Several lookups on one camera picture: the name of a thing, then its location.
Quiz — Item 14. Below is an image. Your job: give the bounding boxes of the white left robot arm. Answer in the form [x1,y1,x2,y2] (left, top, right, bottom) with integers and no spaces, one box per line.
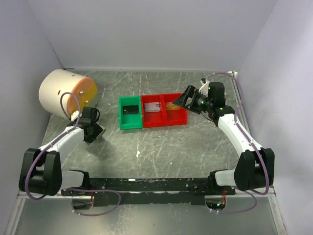
[19,107,105,196]

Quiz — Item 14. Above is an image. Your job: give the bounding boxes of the black credit card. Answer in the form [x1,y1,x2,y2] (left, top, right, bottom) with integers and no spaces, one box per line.
[122,105,139,115]

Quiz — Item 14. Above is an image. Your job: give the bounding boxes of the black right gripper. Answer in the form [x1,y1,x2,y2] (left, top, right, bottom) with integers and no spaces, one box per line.
[173,85,213,114]

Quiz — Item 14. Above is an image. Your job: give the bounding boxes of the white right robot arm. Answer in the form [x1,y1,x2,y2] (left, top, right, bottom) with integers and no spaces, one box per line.
[173,82,275,195]

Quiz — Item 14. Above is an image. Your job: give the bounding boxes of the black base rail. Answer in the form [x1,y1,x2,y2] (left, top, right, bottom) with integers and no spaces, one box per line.
[61,173,235,207]

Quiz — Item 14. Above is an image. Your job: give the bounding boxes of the green plastic bin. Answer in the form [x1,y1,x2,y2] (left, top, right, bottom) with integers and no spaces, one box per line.
[119,96,143,130]

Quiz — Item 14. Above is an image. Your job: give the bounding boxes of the silver credit card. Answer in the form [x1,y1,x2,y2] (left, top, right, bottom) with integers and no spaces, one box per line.
[144,102,161,113]

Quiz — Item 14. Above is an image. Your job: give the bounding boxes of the red bin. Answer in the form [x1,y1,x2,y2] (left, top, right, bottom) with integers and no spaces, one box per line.
[140,94,165,128]
[163,93,188,126]

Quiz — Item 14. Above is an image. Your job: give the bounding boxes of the tan card holder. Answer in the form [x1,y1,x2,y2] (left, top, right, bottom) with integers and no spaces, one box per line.
[96,125,106,140]

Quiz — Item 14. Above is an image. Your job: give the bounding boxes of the red bin right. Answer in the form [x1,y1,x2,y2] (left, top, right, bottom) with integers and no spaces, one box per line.
[163,93,188,126]

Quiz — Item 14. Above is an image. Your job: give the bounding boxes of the red bin middle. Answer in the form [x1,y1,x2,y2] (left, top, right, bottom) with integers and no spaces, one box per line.
[140,94,165,128]

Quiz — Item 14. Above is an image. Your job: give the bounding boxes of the white cylinder with orange face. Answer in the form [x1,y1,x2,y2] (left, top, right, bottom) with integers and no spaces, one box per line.
[39,69,98,118]

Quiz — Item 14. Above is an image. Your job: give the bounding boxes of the orange credit card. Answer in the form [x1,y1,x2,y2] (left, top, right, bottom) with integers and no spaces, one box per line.
[165,102,180,111]

